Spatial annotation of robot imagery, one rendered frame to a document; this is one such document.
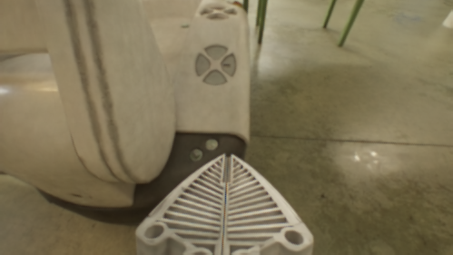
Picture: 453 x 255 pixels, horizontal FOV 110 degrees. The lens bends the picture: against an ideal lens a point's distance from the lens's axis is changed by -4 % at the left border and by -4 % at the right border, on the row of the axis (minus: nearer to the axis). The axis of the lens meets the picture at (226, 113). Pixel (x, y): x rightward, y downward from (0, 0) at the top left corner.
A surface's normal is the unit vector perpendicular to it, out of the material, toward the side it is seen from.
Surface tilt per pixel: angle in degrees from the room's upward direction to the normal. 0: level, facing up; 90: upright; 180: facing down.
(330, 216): 0
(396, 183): 0
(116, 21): 88
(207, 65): 38
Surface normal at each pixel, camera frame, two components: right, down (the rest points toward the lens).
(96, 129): 0.00, 0.31
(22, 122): 0.06, 0.03
